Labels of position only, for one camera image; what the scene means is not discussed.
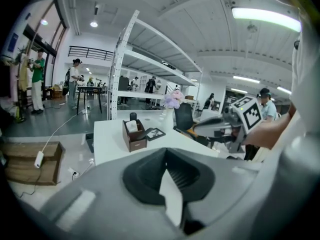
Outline brown wooden pallet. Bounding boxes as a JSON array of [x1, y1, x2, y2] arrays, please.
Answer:
[[0, 141, 66, 186]]

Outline thin black cable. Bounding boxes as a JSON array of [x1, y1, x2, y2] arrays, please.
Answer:
[[18, 167, 42, 199]]

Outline white power cable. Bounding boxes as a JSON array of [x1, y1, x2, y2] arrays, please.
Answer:
[[41, 108, 85, 153]]

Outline long ceiling tube light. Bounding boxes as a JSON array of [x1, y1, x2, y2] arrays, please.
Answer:
[[231, 6, 302, 33]]

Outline blue wall sign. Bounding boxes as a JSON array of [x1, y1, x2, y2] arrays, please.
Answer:
[[7, 32, 20, 53]]

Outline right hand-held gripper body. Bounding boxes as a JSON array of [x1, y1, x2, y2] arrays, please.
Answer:
[[221, 95, 264, 155]]

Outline white metal shelving rack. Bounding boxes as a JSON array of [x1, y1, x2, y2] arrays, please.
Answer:
[[107, 10, 203, 121]]

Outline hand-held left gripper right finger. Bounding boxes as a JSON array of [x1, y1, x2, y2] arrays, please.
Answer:
[[166, 147, 263, 236]]

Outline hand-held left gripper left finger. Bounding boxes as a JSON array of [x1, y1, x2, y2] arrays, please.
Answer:
[[39, 147, 186, 240]]

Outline white remote control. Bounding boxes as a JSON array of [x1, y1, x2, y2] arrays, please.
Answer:
[[125, 120, 139, 133]]

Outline brown wooden organizer box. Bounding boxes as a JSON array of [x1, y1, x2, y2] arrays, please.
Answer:
[[121, 118, 148, 153]]

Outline person's white t-shirt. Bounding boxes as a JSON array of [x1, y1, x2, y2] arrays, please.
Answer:
[[249, 21, 320, 240]]

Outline black metal railing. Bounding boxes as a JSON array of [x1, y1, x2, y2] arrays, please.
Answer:
[[67, 45, 115, 62]]

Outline person's right forearm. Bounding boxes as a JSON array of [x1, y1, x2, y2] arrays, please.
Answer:
[[243, 103, 297, 150]]

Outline white microwave oven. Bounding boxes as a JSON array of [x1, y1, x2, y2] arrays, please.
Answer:
[[199, 108, 223, 125]]

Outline black mesh office chair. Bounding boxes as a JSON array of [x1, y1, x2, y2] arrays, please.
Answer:
[[173, 102, 213, 147]]

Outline black waste bin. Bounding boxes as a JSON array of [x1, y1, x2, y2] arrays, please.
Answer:
[[85, 132, 95, 154]]

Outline round pendant lamp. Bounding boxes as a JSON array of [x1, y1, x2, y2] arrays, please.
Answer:
[[89, 5, 100, 29]]

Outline black table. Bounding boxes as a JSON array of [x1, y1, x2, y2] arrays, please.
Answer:
[[76, 85, 103, 115]]

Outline white vase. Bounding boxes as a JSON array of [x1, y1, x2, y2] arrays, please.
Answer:
[[164, 108, 175, 130]]

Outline purple and pink flowers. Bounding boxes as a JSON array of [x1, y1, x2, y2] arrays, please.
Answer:
[[161, 88, 186, 110]]

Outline black picture frame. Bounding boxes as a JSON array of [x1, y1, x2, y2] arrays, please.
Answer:
[[146, 127, 167, 142]]

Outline white power strip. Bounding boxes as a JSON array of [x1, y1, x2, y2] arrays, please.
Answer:
[[34, 151, 45, 169]]

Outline clothes rack with garments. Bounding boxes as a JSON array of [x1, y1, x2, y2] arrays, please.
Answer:
[[0, 46, 31, 124]]

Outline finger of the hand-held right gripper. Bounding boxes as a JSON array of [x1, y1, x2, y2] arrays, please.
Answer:
[[193, 117, 236, 139]]

